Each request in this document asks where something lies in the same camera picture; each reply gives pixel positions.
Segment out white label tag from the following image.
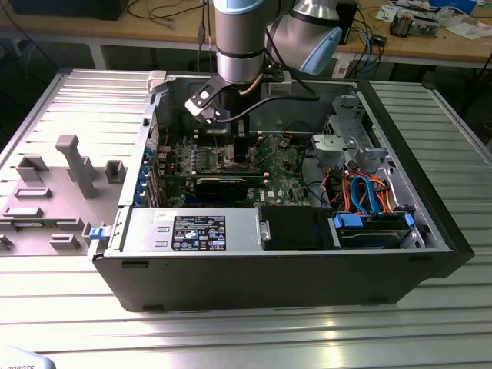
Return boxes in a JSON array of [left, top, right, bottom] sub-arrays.
[[332, 53, 351, 78]]

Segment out blue plastic clip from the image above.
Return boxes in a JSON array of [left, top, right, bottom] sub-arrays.
[[88, 226, 111, 242]]

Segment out orange wire bundle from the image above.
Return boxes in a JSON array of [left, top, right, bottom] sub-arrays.
[[374, 178, 404, 216]]

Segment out CPU socket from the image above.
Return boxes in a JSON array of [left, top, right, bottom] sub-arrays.
[[214, 145, 261, 172]]

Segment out blue box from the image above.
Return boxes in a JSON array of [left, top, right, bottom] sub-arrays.
[[430, 0, 477, 15]]

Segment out metal electronics part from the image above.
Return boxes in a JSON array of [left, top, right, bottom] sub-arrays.
[[411, 13, 441, 39]]

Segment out silver metal drive cage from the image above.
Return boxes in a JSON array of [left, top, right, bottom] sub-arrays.
[[322, 94, 389, 174]]

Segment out blue disk carrier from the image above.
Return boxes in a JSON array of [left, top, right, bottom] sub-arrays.
[[331, 212, 415, 247]]

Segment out green motherboard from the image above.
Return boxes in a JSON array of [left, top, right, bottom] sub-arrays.
[[155, 132, 331, 211]]

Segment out grey case release latch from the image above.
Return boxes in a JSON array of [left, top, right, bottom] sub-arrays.
[[147, 70, 170, 94]]

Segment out metal heat sink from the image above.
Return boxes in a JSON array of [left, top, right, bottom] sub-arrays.
[[390, 10, 414, 38]]

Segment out wooden desk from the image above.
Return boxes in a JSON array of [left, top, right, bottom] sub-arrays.
[[0, 0, 492, 70]]

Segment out silver power supply with label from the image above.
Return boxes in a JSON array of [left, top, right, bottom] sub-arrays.
[[118, 207, 266, 257]]

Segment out pale teach pendant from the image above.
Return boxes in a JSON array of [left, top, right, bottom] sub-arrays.
[[0, 344, 58, 369]]

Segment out large black box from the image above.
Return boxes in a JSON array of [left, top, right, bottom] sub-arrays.
[[9, 0, 124, 21]]

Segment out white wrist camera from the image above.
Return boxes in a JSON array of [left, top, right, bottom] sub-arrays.
[[184, 75, 231, 125]]

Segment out tall black device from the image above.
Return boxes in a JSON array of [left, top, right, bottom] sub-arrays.
[[337, 0, 358, 45]]

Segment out black graphics card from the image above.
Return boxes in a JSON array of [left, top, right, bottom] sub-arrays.
[[163, 171, 270, 204]]

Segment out square silver CPU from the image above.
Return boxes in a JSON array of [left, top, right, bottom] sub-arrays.
[[221, 150, 250, 167]]

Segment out black camera cable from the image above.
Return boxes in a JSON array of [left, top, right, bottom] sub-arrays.
[[211, 72, 322, 124]]

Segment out blue data cable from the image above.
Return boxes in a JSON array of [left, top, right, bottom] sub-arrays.
[[348, 173, 381, 217]]

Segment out white papers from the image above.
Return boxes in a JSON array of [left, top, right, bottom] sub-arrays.
[[445, 22, 492, 39]]

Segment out grey parts rack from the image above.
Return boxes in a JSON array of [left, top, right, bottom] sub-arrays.
[[0, 132, 128, 257]]

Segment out black hard disk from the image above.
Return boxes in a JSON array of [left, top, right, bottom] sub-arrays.
[[337, 228, 404, 250]]

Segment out black open PC case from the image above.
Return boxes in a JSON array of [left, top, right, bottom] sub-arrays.
[[87, 70, 476, 313]]

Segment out red and orange wires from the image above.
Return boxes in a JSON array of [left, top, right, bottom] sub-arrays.
[[324, 172, 351, 211]]

